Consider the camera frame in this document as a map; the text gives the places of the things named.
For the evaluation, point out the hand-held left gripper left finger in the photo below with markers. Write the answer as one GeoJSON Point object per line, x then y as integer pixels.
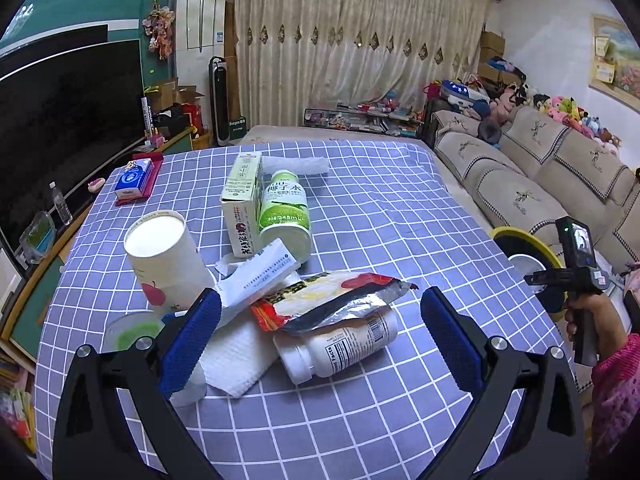
{"type": "Point", "coordinates": [192, 340]}

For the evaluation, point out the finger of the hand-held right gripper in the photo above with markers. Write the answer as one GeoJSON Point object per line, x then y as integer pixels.
{"type": "Point", "coordinates": [542, 279]}

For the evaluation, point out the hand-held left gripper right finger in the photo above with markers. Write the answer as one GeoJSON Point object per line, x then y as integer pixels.
{"type": "Point", "coordinates": [450, 345]}

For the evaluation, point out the yellow trash bin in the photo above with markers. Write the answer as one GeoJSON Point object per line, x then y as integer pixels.
{"type": "Point", "coordinates": [505, 233]}

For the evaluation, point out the white paper cup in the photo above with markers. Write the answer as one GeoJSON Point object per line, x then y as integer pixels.
{"type": "Point", "coordinates": [165, 270]}

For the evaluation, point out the white printed paper packet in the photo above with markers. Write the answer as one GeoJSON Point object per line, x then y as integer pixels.
{"type": "Point", "coordinates": [255, 275]}

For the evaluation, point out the white pill bottle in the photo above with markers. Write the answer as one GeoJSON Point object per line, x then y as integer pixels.
{"type": "Point", "coordinates": [340, 350]}

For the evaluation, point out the red snack wrapper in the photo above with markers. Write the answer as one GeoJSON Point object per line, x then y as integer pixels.
{"type": "Point", "coordinates": [310, 300]}

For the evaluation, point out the white tea carton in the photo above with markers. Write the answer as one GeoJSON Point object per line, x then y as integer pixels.
{"type": "Point", "coordinates": [240, 200]}

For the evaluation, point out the green label plastic bottle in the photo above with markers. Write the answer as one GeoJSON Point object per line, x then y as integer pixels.
{"type": "Point", "coordinates": [282, 210]}

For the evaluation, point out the person's right forearm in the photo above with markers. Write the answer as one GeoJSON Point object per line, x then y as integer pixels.
{"type": "Point", "coordinates": [617, 390]}

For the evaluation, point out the person's right hand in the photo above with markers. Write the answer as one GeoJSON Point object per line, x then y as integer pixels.
{"type": "Point", "coordinates": [607, 320]}

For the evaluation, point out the white paper napkin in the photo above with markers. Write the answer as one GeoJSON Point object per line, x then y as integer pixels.
{"type": "Point", "coordinates": [235, 360]}

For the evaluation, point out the round green white lid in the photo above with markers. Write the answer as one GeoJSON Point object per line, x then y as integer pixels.
{"type": "Point", "coordinates": [130, 332]}

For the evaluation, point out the beige patterned sofa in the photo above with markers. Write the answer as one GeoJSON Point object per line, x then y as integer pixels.
{"type": "Point", "coordinates": [510, 180]}

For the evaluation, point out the pile of plush toys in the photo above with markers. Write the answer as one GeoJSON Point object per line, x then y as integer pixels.
{"type": "Point", "coordinates": [560, 107]}

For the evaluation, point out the blue checkered tablecloth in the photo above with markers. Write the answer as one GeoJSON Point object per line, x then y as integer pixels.
{"type": "Point", "coordinates": [400, 210]}

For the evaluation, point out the red tray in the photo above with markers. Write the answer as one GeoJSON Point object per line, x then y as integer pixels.
{"type": "Point", "coordinates": [153, 175]}

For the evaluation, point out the blue tissue pack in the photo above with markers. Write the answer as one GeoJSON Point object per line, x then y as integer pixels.
{"type": "Point", "coordinates": [132, 177]}

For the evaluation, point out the small pink white object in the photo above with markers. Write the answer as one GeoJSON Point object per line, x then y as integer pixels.
{"type": "Point", "coordinates": [95, 185]}

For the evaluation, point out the pile of colourful books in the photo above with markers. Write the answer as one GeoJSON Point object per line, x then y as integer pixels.
{"type": "Point", "coordinates": [17, 400]}

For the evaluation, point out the clear plastic container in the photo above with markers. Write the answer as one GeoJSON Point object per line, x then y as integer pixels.
{"type": "Point", "coordinates": [36, 237]}

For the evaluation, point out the clear water bottle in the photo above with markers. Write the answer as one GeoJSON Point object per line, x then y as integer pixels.
{"type": "Point", "coordinates": [61, 205]}

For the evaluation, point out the yellow storage box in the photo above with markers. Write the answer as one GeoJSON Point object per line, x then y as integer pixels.
{"type": "Point", "coordinates": [201, 140]}

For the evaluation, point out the stack of cardboard boxes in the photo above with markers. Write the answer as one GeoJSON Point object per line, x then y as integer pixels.
{"type": "Point", "coordinates": [492, 55]}

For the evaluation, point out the white foam fruit net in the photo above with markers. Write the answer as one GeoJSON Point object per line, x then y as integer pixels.
{"type": "Point", "coordinates": [305, 165]}

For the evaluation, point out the green white box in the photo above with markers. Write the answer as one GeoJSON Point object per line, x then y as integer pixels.
{"type": "Point", "coordinates": [236, 130]}

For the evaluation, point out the red canister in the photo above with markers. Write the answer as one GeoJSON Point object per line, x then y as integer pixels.
{"type": "Point", "coordinates": [192, 117]}

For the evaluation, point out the tall white blue box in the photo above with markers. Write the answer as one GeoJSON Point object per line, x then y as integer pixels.
{"type": "Point", "coordinates": [147, 115]}

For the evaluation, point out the black tower fan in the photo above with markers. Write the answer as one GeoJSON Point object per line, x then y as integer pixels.
{"type": "Point", "coordinates": [220, 100]}

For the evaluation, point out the low cluttered shelf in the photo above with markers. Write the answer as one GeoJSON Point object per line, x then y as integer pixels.
{"type": "Point", "coordinates": [360, 117]}

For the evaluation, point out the beige floral mat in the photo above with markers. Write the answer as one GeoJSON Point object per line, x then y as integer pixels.
{"type": "Point", "coordinates": [325, 135]}

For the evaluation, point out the open cardboard box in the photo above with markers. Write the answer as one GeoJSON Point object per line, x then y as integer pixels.
{"type": "Point", "coordinates": [191, 94]}
{"type": "Point", "coordinates": [164, 91]}

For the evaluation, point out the black television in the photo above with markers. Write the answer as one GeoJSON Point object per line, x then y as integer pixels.
{"type": "Point", "coordinates": [60, 125]}

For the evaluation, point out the hanging flower decoration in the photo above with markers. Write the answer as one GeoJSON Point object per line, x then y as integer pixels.
{"type": "Point", "coordinates": [160, 30]}

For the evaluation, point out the white standing air conditioner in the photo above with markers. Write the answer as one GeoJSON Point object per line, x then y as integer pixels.
{"type": "Point", "coordinates": [200, 25]}

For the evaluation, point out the beige embroidered curtain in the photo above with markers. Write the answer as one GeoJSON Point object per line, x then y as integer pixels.
{"type": "Point", "coordinates": [350, 10]}

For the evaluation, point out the framed wall picture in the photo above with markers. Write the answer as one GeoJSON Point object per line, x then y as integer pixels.
{"type": "Point", "coordinates": [617, 55]}

